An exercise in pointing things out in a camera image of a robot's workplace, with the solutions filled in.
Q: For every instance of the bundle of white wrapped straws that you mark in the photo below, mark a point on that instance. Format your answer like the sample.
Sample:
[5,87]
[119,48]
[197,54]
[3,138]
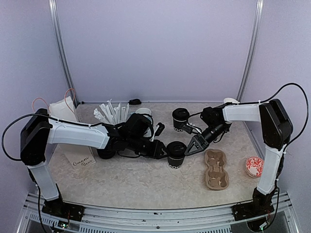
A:
[109,114]

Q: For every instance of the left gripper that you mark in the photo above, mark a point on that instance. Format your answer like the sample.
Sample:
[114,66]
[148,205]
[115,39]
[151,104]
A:
[157,150]

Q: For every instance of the brown cardboard cup carrier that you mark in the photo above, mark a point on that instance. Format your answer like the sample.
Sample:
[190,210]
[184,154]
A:
[216,178]

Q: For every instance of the right aluminium post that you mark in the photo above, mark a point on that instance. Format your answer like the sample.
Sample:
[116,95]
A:
[251,50]

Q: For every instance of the stray black lid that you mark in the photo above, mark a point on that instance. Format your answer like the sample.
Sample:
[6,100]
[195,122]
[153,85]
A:
[135,102]

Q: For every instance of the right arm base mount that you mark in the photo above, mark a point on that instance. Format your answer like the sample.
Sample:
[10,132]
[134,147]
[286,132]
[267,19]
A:
[252,208]

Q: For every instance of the red patterned white bowl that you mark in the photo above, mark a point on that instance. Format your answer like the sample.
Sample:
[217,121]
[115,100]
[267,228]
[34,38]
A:
[254,166]

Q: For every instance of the light blue ceramic mug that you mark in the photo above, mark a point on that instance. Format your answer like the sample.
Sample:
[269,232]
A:
[144,111]

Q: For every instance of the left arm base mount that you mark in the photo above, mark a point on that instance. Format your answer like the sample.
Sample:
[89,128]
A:
[62,209]

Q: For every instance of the stack of paper cups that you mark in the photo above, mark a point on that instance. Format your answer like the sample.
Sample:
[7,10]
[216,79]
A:
[230,100]

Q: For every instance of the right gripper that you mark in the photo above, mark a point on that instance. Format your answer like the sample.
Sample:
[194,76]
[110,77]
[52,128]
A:
[202,141]

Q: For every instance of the stack of black lids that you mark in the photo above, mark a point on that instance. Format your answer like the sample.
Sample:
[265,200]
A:
[106,154]

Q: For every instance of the black paper coffee cup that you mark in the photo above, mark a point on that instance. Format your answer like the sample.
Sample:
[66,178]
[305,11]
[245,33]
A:
[178,124]

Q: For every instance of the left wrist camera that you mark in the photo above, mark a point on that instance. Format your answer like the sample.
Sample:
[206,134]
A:
[157,130]

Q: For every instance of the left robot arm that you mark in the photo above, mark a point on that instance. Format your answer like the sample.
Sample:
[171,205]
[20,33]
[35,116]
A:
[136,134]

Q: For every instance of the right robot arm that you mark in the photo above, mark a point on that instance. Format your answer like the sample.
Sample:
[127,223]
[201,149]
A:
[276,129]

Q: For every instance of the white paper bag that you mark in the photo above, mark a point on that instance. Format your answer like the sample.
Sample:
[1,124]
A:
[78,156]

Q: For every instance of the black plastic cup lid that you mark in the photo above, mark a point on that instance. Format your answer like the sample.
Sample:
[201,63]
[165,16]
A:
[180,114]

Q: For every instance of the left aluminium post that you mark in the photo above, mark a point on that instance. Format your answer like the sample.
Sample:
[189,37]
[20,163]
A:
[60,44]

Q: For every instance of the aluminium post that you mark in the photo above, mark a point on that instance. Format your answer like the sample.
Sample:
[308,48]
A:
[60,44]
[251,50]

